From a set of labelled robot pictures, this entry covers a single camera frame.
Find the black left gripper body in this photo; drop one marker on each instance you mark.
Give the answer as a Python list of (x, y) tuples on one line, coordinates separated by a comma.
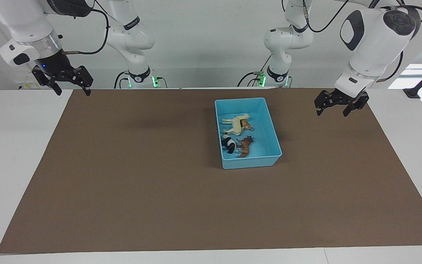
[(339, 99)]

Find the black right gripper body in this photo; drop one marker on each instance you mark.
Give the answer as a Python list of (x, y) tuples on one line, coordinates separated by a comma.
[(62, 73)]

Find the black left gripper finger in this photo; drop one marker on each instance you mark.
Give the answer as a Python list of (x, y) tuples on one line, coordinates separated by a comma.
[(319, 110), (348, 110)]

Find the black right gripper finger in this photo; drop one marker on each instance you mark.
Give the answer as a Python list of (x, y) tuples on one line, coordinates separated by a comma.
[(57, 89), (87, 90)]

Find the orange striped tiger toy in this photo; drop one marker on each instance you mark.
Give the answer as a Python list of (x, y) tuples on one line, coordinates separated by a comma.
[(248, 127)]

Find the cream llama toy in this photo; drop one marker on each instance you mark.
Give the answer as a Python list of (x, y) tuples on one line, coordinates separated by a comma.
[(237, 124)]

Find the black and white panda toy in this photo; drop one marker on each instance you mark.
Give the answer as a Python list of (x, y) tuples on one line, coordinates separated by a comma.
[(228, 143)]

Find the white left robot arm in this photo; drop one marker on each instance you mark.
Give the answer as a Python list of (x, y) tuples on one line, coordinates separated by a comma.
[(372, 47)]

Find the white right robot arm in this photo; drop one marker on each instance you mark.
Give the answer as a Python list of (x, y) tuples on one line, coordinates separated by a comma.
[(24, 25)]

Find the light blue storage box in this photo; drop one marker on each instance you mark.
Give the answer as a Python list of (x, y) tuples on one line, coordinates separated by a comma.
[(266, 150)]

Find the brown table mat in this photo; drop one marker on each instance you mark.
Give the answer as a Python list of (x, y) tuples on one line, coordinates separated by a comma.
[(159, 205)]

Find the white wall outlet box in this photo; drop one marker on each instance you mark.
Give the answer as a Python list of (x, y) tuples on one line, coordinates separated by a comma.
[(24, 85)]

